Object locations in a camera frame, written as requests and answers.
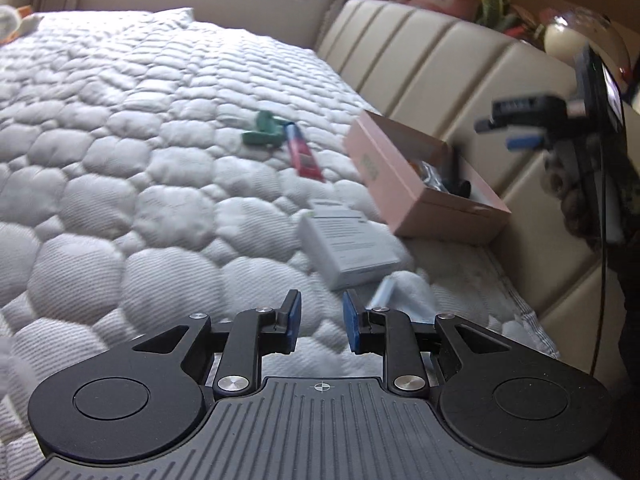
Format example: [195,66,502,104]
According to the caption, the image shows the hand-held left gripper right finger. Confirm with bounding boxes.
[341,289,558,398]

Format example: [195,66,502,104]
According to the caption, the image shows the green plastic object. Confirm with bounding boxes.
[241,110,286,150]

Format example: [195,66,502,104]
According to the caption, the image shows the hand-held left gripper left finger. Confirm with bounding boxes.
[132,289,303,398]

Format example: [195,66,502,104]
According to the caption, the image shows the person's right hand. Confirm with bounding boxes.
[544,152,598,238]

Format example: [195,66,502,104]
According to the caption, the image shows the clear plastic packet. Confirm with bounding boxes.
[410,159,448,192]

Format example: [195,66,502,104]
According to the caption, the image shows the black cable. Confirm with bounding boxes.
[590,130,613,376]

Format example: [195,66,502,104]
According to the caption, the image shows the pink cardboard box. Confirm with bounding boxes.
[342,110,512,240]

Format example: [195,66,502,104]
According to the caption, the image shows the white carton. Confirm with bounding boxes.
[298,199,401,291]

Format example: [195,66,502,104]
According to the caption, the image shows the red tube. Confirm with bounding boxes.
[282,122,326,183]

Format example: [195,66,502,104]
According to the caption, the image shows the beige padded headboard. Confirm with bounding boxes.
[315,0,631,376]

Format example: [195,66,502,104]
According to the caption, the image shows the white quilted mattress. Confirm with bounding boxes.
[0,7,561,461]

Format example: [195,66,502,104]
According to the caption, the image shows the colourful toy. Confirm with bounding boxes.
[477,0,543,43]

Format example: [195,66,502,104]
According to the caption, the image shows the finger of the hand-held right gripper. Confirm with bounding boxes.
[506,131,546,152]
[474,96,568,133]

